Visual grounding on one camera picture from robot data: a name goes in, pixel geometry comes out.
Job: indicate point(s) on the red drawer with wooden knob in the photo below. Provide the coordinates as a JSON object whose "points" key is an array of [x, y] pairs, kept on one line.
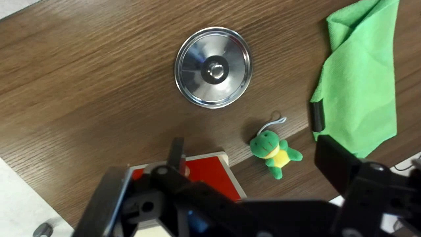
{"points": [[210, 172]]}

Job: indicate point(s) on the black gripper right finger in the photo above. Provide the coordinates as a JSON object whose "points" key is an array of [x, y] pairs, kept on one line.
{"points": [[337, 162]]}

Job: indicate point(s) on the green cloth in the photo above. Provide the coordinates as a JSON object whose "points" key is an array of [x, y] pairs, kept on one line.
{"points": [[363, 83]]}

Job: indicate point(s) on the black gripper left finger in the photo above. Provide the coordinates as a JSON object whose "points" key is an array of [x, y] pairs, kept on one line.
{"points": [[175, 152]]}

